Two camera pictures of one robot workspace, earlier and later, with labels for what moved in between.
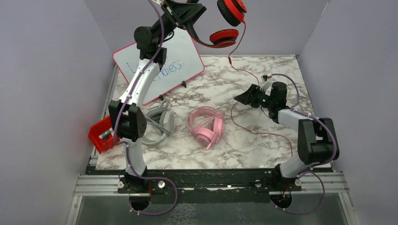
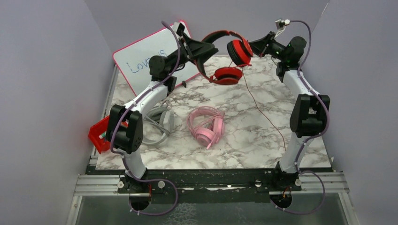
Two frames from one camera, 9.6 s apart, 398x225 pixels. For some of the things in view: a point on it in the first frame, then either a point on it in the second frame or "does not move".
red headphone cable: x=231 y=114 -> x=259 y=107
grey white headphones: x=159 y=115 does not move
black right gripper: x=247 y=98 -> x=258 y=46
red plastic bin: x=101 y=133 does not move
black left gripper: x=184 y=12 -> x=191 y=49
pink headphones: x=210 y=135 does not move
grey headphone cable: x=167 y=133 does not move
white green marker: x=110 y=131 does not move
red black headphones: x=232 y=13 -> x=240 y=52
